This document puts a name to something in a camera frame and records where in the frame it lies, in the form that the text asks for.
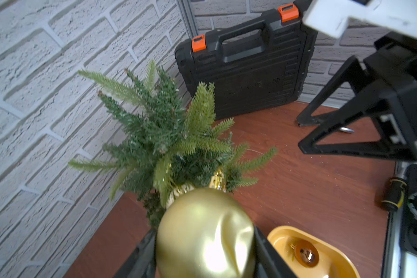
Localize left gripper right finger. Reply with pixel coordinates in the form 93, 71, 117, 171
253, 226, 297, 278

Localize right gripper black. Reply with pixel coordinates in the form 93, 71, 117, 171
297, 32, 417, 162

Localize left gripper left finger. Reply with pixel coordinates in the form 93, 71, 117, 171
114, 229, 157, 278

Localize copper ball ornament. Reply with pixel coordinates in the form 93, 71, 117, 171
294, 240, 320, 268

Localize matte gold ball ornament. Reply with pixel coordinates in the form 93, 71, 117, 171
155, 170, 256, 278

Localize shiny silver-gold ball ornament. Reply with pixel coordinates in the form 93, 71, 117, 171
166, 183, 195, 209

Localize small green christmas tree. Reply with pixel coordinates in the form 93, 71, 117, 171
69, 61, 277, 228

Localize yellow plastic tray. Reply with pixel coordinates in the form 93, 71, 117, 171
267, 225, 360, 278

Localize black tool case orange latches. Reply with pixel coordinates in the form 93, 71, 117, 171
175, 1, 317, 119

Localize yellow black screwdriver handle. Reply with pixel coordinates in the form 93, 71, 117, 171
381, 177, 407, 212

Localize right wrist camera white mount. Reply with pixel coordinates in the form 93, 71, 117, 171
302, 0, 417, 39

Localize aluminium mounting rail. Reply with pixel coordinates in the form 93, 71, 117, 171
381, 162, 417, 278

